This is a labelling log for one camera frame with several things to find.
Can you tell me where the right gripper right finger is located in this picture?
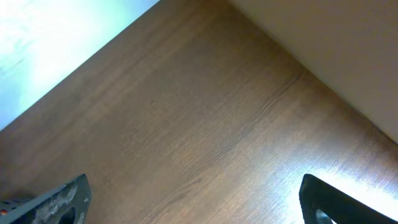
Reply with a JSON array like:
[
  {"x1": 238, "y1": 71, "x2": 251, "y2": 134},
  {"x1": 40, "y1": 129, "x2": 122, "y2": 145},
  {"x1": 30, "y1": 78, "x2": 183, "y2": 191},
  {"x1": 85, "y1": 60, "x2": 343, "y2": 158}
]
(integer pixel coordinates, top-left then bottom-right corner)
[{"x1": 299, "y1": 174, "x2": 397, "y2": 224}]

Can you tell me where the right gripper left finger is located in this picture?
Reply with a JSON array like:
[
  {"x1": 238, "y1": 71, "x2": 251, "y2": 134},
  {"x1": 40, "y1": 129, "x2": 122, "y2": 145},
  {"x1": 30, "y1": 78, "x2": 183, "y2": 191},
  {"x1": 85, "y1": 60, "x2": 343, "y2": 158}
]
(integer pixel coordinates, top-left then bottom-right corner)
[{"x1": 1, "y1": 174, "x2": 91, "y2": 224}]

